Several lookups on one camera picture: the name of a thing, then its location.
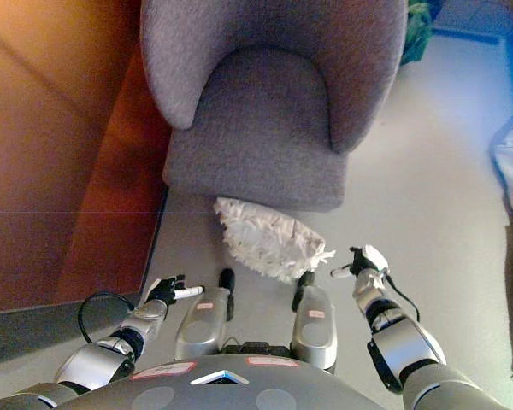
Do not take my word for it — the white shaggy pillow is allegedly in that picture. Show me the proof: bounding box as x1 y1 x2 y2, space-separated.
213 196 337 285

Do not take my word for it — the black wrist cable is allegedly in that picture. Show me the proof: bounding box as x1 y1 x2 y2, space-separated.
77 291 137 345
382 272 422 325

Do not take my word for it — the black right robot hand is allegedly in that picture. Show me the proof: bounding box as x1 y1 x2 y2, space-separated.
329 244 389 279

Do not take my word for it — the reddish brown wooden cabinet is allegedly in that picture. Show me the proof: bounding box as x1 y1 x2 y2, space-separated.
0 0 173 364

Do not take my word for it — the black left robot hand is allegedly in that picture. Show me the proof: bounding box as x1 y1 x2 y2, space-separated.
147 275 205 307

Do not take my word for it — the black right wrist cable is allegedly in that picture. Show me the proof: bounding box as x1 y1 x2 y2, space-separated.
382 272 422 325

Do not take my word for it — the green leafy plant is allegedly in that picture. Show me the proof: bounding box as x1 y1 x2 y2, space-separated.
399 0 433 66

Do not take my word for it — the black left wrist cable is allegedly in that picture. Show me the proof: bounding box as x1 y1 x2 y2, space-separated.
77 291 137 345

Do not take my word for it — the grey fabric armchair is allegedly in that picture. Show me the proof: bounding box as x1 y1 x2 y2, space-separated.
139 0 410 214

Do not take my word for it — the grey robot torso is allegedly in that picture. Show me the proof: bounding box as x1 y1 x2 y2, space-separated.
0 340 411 410

